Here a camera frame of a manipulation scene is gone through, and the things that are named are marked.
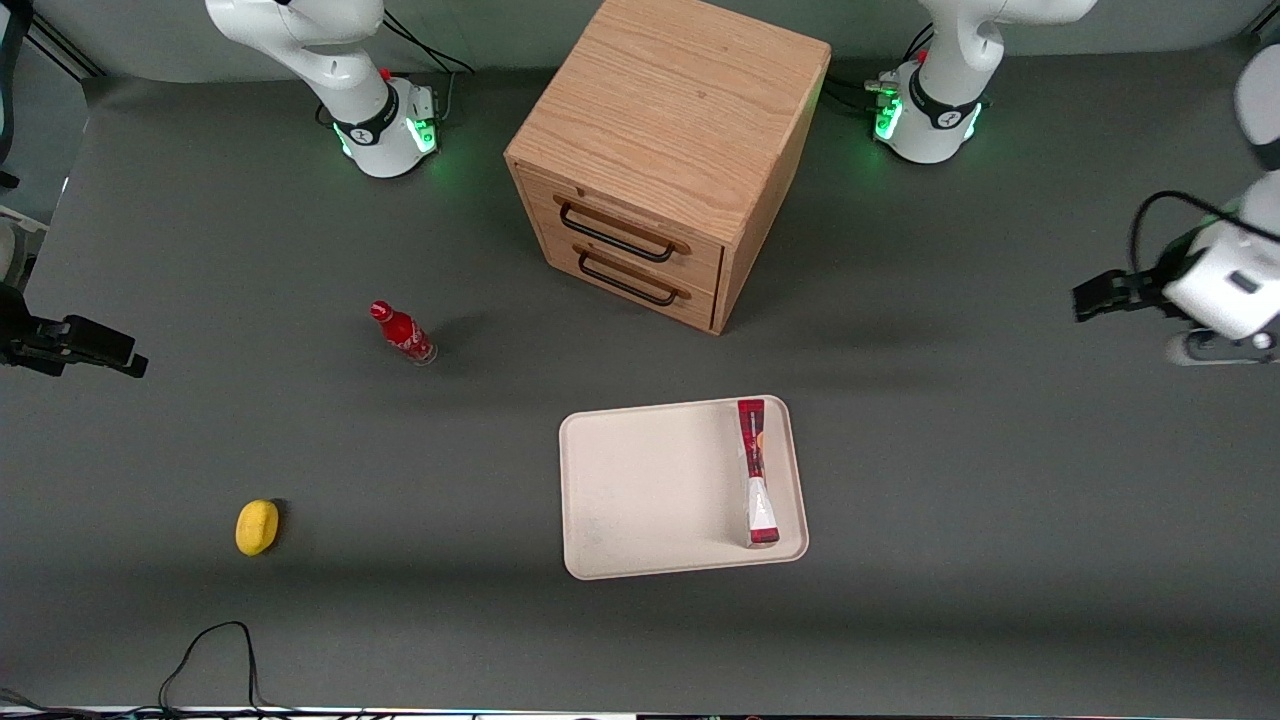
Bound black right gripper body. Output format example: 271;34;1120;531
0;284;66;375

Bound red cookie box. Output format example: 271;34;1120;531
736;397;783;549

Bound beige rectangular tray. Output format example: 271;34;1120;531
558;395;811;582

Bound yellow lemon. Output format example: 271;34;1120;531
235;499;282;557

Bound red cola bottle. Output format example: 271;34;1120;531
369;300;439;367

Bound wooden drawer front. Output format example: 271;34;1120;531
513;163;725;293
530;215;721;334

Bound wooden drawer cabinet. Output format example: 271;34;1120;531
504;0;833;336

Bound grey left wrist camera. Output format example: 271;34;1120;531
1164;328;1280;367

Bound black left arm base cables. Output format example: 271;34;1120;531
824;25;933;113

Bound black arm base cables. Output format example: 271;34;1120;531
824;25;933;113
382;10;477;131

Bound black looped table cable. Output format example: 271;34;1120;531
158;620;269;717

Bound black right arm base cables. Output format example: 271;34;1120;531
382;10;477;131

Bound black metal drawer handle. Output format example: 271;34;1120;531
573;243;691;307
555;195;691;265

